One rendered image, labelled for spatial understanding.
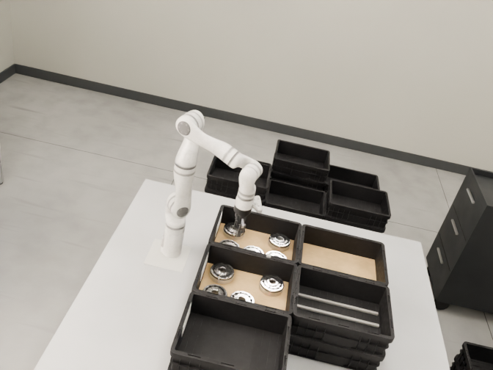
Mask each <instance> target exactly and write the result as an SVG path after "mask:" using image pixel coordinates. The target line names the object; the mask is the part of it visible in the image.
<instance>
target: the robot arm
mask: <svg viewBox="0 0 493 370"><path fill-rule="evenodd" d="M175 125H176V129H177V130H178V132H179V134H181V135H182V136H183V137H184V138H183V142H182V144H181V146H180V148H179V151H178V153H177V156H176V157H175V165H174V180H175V191H176V192H173V193H172V194H170V195H169V197H168V198H167V201H166V208H165V219H166V223H165V229H164V235H163V236H162V239H161V250H160V252H162V253H163V254H164V255H165V256H166V257H168V258H176V257H178V256H179V255H180V254H181V250H182V245H183V236H184V231H185V226H186V216H187V215H188V214H189V212H190V210H191V191H192V187H193V182H194V174H195V170H196V165H197V155H198V150H199V146H200V147H202V148H204V149H206V150H208V151H209V152H211V153H212V154H213V155H215V156H217V157H218V158H219V159H221V160H222V161H223V162H224V163H225V164H227V165H228V166H229V167H231V168H237V167H240V168H242V171H241V172H240V175H239V188H238V194H237V196H236V199H235V205H234V212H235V224H234V227H235V228H237V231H236V235H235V237H241V234H242V233H244V230H245V227H246V224H245V221H246V219H247V216H248V215H250V214H251V211H252V208H253V209H254V210H256V212H258V213H261V212H262V210H263V207H262V203H261V199H260V196H258V195H257V196H255V191H256V186H255V182H256V180H257V179H258V178H259V177H260V176H261V174H262V173H263V168H262V166H261V165H260V163H259V162H257V161H256V160H254V159H252V158H250V157H248V156H245V155H244V154H241V153H240V152H238V151H237V150H236V149H235V148H234V147H233V146H231V145H229V144H228V143H226V142H223V141H221V140H219V139H215V138H213V137H210V136H208V135H207V134H205V133H204V132H203V129H204V125H205V120H204V117H203V115H202V113H201V112H199V111H197V110H191V111H189V112H187V113H186V114H184V115H182V116H181V117H179V118H178V119H177V121H176V124H175ZM240 223H241V224H240Z"/></svg>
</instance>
